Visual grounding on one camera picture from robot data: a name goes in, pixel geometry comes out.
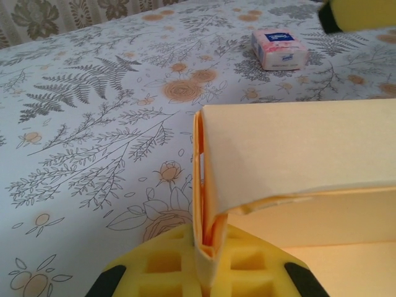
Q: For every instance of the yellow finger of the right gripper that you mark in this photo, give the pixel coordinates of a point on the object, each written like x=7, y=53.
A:
x=365, y=14

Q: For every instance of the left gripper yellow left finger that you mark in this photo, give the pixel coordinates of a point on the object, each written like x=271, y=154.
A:
x=161, y=256

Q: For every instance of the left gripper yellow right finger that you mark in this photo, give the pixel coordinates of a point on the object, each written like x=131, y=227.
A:
x=263, y=263

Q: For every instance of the orange paper box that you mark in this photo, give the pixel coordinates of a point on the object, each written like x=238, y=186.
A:
x=294, y=148

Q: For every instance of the pink tissue pack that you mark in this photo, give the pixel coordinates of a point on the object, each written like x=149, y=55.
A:
x=278, y=46

